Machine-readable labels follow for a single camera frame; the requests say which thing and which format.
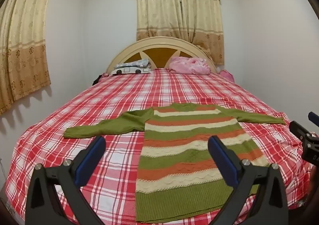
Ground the beige patterned side curtain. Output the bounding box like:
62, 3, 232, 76
0, 0, 57, 116

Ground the pink cloth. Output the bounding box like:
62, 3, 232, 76
219, 69, 236, 82

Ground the pink pillow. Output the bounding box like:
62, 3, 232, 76
168, 56, 211, 75

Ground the dark object beside bed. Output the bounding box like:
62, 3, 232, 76
92, 73, 110, 86

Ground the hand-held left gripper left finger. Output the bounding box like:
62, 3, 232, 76
25, 136, 117, 225

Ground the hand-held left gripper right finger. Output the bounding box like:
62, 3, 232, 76
208, 136, 291, 225

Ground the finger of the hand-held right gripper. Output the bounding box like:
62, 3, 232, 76
308, 112, 319, 127
289, 121, 312, 141

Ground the cream wooden headboard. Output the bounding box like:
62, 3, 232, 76
106, 36, 218, 75

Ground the green striped knit sweater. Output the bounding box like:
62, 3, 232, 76
63, 102, 287, 223

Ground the bed with red plaid sheet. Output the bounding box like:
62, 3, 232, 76
5, 68, 315, 225

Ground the beige patterned curtain panel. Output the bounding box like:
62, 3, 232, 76
176, 0, 225, 66
136, 0, 190, 44

